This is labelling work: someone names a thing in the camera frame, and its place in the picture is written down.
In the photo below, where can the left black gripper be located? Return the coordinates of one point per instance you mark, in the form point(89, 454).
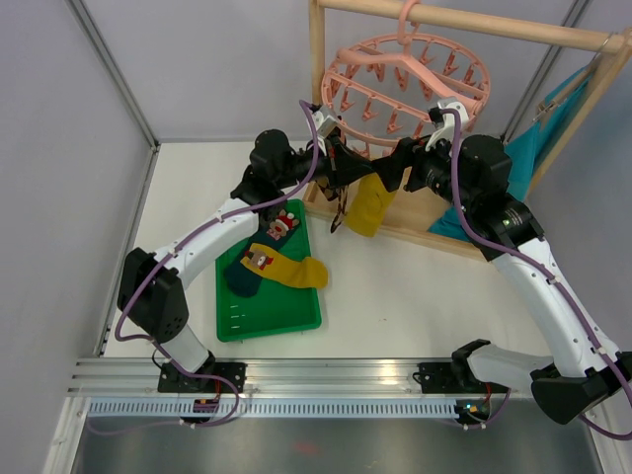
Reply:
point(342, 166)

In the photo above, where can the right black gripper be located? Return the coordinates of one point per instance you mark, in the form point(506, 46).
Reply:
point(407, 153)

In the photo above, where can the brown argyle sock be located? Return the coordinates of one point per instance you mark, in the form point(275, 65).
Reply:
point(329, 191)
point(341, 199)

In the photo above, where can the pink round clip hanger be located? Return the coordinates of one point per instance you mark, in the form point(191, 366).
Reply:
point(381, 88)

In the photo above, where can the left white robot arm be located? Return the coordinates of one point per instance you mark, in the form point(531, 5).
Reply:
point(152, 289)

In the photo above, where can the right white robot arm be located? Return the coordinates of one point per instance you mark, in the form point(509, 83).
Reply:
point(585, 367)

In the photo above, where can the teal reindeer sock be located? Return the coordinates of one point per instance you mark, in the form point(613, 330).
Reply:
point(242, 274)

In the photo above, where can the teal cloth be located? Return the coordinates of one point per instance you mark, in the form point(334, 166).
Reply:
point(529, 149)

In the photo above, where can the green plastic tray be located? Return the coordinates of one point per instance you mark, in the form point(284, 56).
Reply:
point(250, 306)

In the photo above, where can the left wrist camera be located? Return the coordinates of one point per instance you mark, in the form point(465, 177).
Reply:
point(325, 122)

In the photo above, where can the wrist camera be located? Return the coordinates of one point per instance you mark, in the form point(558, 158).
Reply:
point(443, 117)
point(325, 122)

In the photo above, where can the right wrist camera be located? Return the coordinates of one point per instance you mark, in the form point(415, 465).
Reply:
point(443, 117)

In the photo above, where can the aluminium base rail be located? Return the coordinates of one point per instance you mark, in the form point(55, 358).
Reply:
point(282, 377)

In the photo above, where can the white cable duct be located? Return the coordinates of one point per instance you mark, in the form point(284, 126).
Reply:
point(416, 408)

